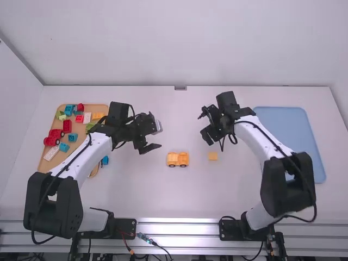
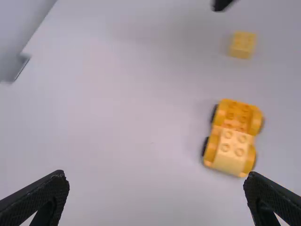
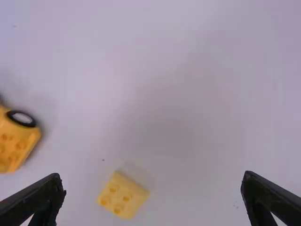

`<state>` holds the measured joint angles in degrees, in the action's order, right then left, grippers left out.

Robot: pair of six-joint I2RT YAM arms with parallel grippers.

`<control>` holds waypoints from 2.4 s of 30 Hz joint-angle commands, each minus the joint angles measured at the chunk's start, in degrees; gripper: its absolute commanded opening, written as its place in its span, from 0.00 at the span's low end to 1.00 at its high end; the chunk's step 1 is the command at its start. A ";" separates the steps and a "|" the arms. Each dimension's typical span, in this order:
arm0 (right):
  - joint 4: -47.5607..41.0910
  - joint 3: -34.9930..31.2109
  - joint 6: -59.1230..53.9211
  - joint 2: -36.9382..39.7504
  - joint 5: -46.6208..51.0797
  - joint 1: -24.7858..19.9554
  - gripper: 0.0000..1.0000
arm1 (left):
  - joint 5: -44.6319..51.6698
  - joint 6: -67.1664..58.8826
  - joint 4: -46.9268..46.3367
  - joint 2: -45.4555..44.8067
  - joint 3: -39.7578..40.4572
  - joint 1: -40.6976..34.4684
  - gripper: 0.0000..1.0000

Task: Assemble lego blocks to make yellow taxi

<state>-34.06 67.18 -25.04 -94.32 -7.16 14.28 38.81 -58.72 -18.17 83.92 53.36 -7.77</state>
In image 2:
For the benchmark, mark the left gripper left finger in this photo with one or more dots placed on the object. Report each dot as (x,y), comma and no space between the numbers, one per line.
(30,202)

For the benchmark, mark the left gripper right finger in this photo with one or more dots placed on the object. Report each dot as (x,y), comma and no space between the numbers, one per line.
(275,202)

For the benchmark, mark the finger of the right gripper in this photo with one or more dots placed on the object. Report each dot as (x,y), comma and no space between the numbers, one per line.
(221,4)

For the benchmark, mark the yellow toy car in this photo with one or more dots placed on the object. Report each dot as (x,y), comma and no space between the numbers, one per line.
(232,141)

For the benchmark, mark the yellow toy brick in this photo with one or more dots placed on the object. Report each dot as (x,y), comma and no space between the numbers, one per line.
(242,44)

